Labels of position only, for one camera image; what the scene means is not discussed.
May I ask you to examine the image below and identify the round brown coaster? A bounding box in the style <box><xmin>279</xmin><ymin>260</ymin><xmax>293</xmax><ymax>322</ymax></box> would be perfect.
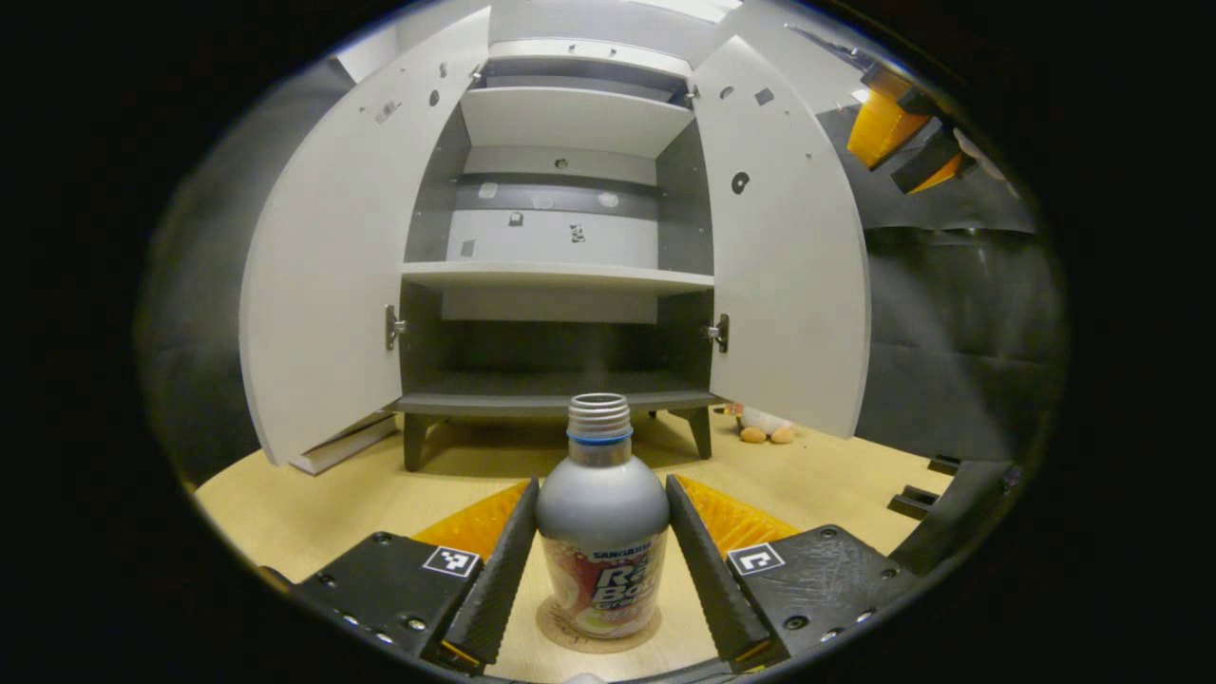
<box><xmin>535</xmin><ymin>594</ymin><xmax>663</xmax><ymax>655</ymax></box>

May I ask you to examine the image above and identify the white cabinet shelf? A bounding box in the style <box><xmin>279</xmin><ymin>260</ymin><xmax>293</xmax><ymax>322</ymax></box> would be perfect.
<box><xmin>459</xmin><ymin>86</ymin><xmax>695</xmax><ymax>160</ymax></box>
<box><xmin>401</xmin><ymin>261</ymin><xmax>715</xmax><ymax>295</ymax></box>

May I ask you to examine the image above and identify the black backdrop cloth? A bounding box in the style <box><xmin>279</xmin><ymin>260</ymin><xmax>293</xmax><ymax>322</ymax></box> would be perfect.
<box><xmin>138</xmin><ymin>57</ymin><xmax>1070</xmax><ymax>485</ymax></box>

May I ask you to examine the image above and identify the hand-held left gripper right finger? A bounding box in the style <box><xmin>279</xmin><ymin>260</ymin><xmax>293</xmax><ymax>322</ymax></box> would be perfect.
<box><xmin>665</xmin><ymin>473</ymin><xmax>937</xmax><ymax>671</ymax></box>

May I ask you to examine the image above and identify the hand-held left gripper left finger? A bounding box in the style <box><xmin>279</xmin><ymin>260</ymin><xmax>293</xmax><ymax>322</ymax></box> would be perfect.
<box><xmin>290</xmin><ymin>475</ymin><xmax>541</xmax><ymax>671</ymax></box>

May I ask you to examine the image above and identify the white cabinet door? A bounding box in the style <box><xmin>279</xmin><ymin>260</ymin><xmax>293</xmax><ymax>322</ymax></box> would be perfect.
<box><xmin>239</xmin><ymin>8</ymin><xmax>492</xmax><ymax>466</ymax></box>
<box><xmin>691</xmin><ymin>36</ymin><xmax>872</xmax><ymax>440</ymax></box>

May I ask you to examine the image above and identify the black metal stand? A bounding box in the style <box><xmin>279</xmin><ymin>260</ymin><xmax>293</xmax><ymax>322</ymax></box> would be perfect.
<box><xmin>888</xmin><ymin>456</ymin><xmax>1022</xmax><ymax>576</ymax></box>

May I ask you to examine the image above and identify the silver bottle with colourful label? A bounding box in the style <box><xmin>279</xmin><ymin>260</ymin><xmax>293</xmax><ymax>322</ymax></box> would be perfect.
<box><xmin>535</xmin><ymin>393</ymin><xmax>672</xmax><ymax>639</ymax></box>

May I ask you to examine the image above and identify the penguin plush toy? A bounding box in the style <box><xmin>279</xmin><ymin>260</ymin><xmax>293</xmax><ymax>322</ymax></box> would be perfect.
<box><xmin>736</xmin><ymin>407</ymin><xmax>797</xmax><ymax>446</ymax></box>

